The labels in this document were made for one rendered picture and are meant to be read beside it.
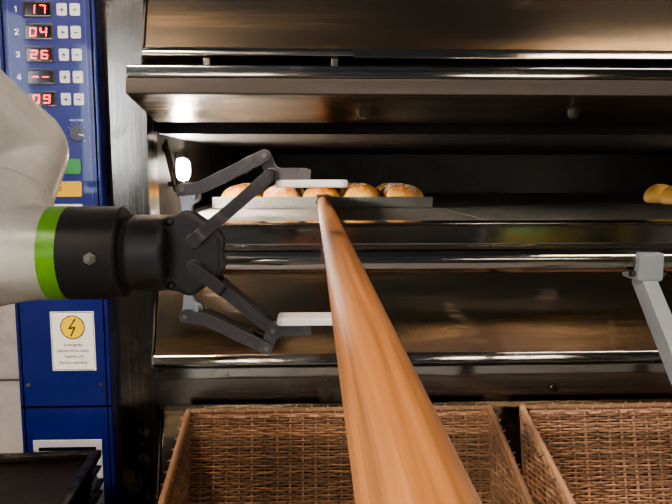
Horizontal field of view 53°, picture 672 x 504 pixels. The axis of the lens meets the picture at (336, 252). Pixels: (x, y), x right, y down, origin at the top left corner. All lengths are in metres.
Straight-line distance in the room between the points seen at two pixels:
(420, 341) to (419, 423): 1.03
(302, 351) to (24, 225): 0.64
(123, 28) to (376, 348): 1.04
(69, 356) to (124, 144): 0.38
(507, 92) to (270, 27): 0.41
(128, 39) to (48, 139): 0.50
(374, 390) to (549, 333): 1.07
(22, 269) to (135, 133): 0.58
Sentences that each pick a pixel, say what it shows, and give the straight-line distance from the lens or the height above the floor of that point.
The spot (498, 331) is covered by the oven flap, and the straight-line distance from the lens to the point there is 1.25.
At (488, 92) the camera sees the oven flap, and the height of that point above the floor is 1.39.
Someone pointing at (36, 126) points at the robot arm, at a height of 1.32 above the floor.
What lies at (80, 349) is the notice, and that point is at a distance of 1.25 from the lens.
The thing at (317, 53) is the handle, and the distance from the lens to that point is 1.09.
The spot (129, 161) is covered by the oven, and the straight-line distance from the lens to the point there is 1.22.
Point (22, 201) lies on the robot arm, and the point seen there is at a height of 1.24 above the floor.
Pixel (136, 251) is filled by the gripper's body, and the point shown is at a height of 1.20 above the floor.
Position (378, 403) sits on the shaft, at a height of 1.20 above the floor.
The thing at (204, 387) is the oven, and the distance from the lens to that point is 1.26.
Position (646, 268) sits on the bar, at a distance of 0.90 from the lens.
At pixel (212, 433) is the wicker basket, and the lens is 1.24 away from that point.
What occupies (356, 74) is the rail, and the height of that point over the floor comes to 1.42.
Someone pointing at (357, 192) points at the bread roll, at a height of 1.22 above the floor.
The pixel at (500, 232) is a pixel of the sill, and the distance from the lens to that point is 1.23.
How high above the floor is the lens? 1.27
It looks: 7 degrees down
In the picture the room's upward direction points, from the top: straight up
